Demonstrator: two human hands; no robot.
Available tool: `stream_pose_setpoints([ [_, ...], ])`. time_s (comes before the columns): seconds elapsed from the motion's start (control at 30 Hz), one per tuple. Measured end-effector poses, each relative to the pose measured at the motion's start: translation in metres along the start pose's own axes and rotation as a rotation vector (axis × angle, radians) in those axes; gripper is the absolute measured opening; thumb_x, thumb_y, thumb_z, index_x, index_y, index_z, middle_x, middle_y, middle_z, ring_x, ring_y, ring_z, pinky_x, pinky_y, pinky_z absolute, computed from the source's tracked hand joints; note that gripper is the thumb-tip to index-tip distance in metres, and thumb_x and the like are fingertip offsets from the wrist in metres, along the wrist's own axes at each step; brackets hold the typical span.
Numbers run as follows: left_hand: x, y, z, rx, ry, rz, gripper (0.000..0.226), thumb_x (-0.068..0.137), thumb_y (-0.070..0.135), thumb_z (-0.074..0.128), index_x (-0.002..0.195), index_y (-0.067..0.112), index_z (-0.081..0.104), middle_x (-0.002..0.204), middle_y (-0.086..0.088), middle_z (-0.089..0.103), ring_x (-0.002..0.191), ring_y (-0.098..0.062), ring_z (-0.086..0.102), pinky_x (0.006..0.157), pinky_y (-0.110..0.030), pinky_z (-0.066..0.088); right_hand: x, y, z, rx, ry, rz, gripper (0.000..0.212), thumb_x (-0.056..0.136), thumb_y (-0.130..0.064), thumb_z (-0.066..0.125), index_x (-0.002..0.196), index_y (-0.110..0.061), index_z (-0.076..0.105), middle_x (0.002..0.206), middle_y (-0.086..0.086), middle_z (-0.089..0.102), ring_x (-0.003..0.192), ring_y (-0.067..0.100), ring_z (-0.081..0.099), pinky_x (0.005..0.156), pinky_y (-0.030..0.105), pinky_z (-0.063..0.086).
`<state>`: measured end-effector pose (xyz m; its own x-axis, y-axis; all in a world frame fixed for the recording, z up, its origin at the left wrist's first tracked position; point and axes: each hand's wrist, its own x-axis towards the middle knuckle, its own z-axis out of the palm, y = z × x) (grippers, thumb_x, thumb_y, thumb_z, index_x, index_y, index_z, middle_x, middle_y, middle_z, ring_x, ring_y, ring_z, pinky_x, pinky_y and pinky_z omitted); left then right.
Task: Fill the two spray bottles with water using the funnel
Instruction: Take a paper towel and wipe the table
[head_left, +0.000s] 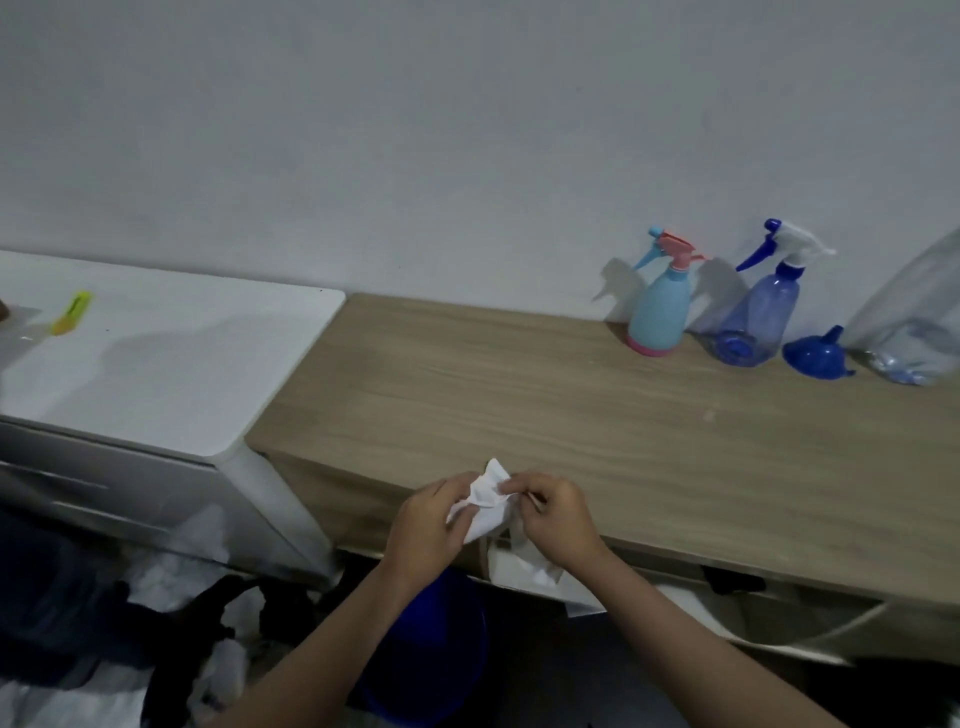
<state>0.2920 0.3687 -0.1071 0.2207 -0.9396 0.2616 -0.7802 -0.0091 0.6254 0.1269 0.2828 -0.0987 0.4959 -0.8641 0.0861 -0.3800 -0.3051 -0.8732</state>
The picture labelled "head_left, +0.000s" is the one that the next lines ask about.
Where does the person's left hand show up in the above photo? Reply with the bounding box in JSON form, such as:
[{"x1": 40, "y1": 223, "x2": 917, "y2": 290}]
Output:
[{"x1": 380, "y1": 470, "x2": 483, "y2": 594}]

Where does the person's right hand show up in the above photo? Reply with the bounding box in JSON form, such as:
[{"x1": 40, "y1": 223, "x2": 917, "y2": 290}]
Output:
[{"x1": 498, "y1": 470, "x2": 610, "y2": 577}]

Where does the single white paper sheet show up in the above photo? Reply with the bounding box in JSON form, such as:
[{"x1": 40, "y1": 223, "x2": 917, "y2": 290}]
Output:
[{"x1": 446, "y1": 458, "x2": 564, "y2": 590}]

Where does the light blue spray bottle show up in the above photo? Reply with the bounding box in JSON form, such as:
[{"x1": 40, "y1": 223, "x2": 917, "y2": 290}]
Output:
[{"x1": 626, "y1": 266, "x2": 693, "y2": 358}]

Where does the dark blue spray bottle body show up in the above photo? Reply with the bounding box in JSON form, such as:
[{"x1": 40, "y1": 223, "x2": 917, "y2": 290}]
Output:
[{"x1": 708, "y1": 269, "x2": 802, "y2": 369}]

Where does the pink spray trigger head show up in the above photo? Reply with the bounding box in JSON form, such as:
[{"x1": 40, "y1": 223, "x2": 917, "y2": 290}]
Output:
[{"x1": 632, "y1": 225, "x2": 710, "y2": 273}]

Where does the blue plastic funnel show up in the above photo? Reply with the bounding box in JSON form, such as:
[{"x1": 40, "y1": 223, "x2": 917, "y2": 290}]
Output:
[{"x1": 782, "y1": 324, "x2": 857, "y2": 382}]

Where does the white blue trigger sprayer head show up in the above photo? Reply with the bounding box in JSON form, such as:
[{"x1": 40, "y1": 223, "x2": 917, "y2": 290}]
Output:
[{"x1": 735, "y1": 218, "x2": 838, "y2": 280}]

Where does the clear plastic water bottle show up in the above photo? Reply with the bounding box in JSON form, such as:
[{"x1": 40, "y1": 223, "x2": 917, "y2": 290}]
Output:
[{"x1": 839, "y1": 228, "x2": 960, "y2": 388}]

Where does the person's right forearm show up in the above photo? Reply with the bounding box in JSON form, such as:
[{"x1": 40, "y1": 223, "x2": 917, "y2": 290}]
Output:
[{"x1": 581, "y1": 551, "x2": 849, "y2": 728}]

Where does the person's left forearm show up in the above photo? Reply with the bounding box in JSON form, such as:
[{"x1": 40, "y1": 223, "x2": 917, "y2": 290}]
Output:
[{"x1": 202, "y1": 566, "x2": 421, "y2": 728}]

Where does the blue bucket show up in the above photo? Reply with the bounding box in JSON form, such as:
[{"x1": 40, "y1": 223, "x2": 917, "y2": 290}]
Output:
[{"x1": 356, "y1": 566, "x2": 490, "y2": 728}]

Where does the white cabinet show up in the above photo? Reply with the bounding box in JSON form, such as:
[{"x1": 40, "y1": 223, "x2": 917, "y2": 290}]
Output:
[{"x1": 0, "y1": 249, "x2": 347, "y2": 590}]

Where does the yellow marker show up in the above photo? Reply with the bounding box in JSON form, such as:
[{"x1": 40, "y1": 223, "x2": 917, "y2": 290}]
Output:
[{"x1": 49, "y1": 290, "x2": 94, "y2": 337}]

